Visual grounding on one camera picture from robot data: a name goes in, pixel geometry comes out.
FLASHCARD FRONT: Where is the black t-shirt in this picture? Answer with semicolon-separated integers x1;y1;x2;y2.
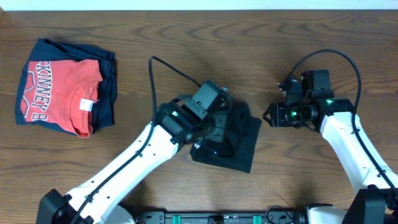
190;100;262;173

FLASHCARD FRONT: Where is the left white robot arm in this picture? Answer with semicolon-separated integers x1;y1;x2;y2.
36;99;231;223

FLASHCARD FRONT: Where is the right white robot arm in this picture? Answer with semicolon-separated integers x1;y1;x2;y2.
263;98;397;223

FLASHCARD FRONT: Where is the red folded t-shirt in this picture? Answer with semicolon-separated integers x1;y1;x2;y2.
20;59;103;138

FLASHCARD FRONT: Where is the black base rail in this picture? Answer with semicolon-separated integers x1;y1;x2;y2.
136;209;306;224

